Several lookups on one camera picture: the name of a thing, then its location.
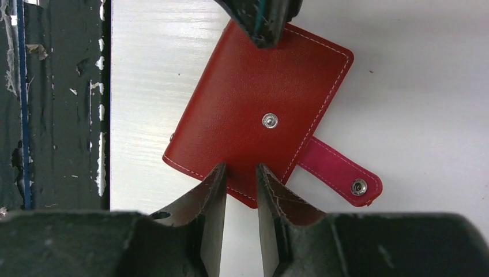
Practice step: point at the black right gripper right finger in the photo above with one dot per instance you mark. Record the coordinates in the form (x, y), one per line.
(298, 239)

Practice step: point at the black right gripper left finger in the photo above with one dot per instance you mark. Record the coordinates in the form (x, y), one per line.
(182, 239)

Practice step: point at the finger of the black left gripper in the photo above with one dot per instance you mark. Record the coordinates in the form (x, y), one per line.
(263, 21)

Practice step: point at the red leather card holder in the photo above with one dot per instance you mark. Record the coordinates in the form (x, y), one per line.
(255, 106)

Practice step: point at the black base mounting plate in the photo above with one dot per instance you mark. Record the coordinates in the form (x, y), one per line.
(55, 104)

